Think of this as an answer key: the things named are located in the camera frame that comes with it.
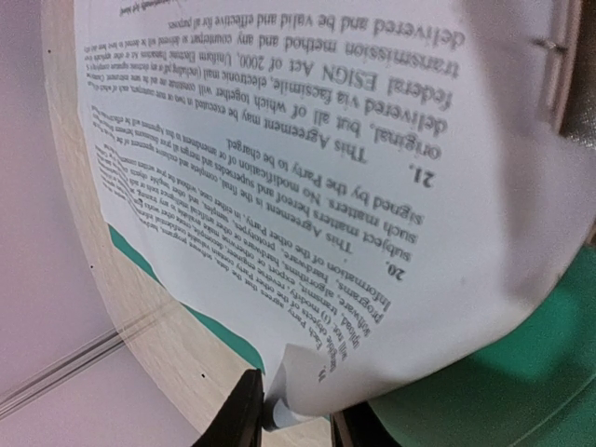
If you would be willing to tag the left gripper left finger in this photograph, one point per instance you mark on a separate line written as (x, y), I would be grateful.
(239, 421)

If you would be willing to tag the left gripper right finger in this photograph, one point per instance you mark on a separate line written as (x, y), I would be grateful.
(350, 426)

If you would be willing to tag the green file folder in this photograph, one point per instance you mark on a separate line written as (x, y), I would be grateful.
(534, 387)

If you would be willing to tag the printed paper sheet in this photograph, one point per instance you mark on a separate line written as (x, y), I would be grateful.
(361, 190)

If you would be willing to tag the folder spine metal clip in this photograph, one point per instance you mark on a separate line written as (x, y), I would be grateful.
(567, 100)

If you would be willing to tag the left aluminium frame post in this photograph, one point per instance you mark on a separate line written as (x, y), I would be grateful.
(60, 371)

